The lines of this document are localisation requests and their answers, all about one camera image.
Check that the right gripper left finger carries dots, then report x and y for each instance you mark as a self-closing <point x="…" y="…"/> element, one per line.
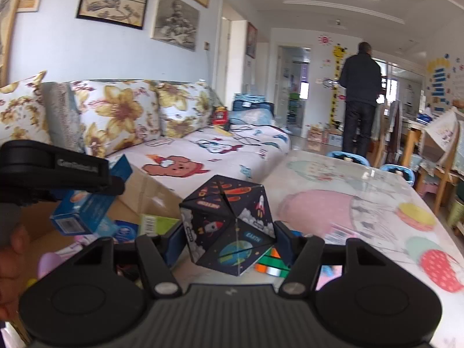
<point x="156" y="256"/>

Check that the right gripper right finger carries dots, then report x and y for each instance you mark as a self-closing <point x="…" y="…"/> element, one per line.
<point x="303" y="256"/>

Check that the green box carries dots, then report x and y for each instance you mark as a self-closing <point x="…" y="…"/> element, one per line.
<point x="153" y="225"/>

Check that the blue white medicine box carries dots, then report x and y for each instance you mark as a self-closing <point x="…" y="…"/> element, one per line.
<point x="81" y="212"/>

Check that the left hand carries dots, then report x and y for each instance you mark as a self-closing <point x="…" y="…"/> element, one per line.
<point x="14" y="245"/>

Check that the rubiks cube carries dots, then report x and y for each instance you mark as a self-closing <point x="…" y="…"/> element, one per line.
<point x="272" y="264"/>

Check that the cardboard box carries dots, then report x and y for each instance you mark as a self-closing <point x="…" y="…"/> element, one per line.
<point x="46" y="248"/>

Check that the grey patterned cushion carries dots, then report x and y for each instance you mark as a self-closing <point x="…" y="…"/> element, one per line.
<point x="63" y="116"/>

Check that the sofa with cartoon cover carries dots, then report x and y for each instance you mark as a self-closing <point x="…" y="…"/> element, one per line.
<point x="247" y="151"/>

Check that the floral cushion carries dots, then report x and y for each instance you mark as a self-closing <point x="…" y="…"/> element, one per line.
<point x="184" y="108"/>
<point x="116" y="115"/>

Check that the blue plastic stool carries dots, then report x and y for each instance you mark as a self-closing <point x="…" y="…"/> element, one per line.
<point x="350" y="157"/>

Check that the red box on sofa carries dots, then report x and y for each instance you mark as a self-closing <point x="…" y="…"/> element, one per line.
<point x="220" y="116"/>

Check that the wooden chair with cover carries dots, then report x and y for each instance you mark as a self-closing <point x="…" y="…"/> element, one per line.
<point x="438" y="147"/>

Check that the man in dark clothes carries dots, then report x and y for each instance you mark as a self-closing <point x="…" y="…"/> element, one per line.
<point x="361" y="78"/>

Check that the giraffe height sticker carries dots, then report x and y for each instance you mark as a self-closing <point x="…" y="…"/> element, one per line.
<point x="339" y="53"/>

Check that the framed portrait picture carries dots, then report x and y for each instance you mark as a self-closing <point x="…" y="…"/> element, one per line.
<point x="176" y="23"/>

